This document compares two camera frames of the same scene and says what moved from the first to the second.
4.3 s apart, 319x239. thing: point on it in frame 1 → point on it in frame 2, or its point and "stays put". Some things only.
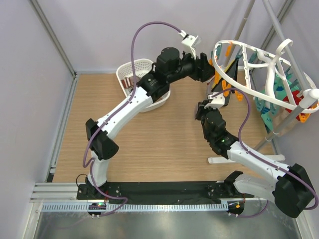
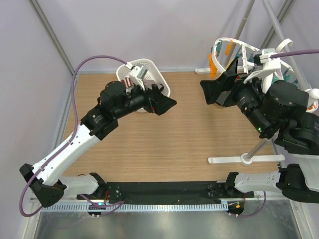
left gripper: (202, 70) → (157, 102)
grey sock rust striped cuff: (128, 82) stays put
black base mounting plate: (166, 192) stays put
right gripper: (201, 109) → (213, 88)
